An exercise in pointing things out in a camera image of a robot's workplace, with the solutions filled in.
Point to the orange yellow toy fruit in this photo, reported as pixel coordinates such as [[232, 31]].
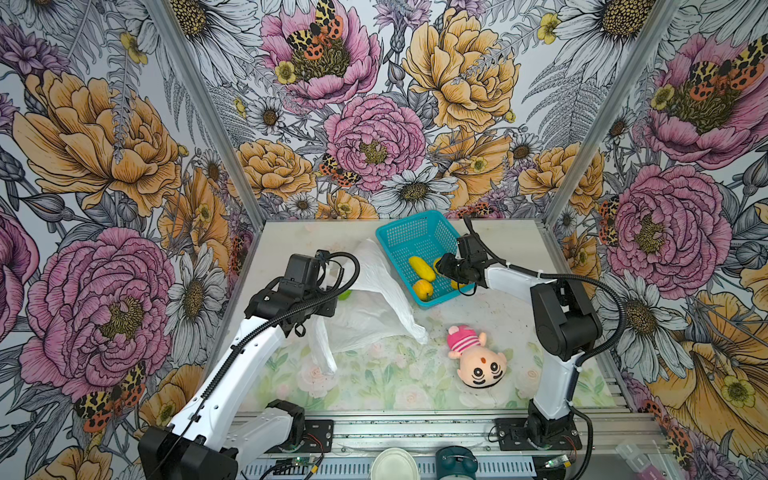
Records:
[[423, 290]]

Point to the dark green round container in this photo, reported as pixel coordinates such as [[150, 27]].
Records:
[[456, 462]]

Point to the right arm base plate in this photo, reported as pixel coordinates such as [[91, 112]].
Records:
[[532, 434]]

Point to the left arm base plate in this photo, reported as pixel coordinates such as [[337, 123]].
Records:
[[314, 436]]

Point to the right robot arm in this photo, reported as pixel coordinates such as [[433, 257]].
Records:
[[566, 324]]

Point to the pink plush doll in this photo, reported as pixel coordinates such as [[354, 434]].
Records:
[[479, 367]]

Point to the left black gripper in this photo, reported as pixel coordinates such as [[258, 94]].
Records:
[[328, 308]]

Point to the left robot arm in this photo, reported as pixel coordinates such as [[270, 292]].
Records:
[[200, 442]]

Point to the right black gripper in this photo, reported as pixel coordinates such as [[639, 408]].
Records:
[[445, 266]]

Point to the white plastic bag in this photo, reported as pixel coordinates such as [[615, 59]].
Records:
[[375, 308]]

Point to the teal plastic basket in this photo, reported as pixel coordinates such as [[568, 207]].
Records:
[[427, 235]]

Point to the small yellow toy banana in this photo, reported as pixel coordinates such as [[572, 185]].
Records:
[[423, 270]]

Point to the white round lid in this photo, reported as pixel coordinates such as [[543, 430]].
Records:
[[394, 464]]

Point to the clear plastic box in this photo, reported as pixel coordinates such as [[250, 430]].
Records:
[[639, 462]]

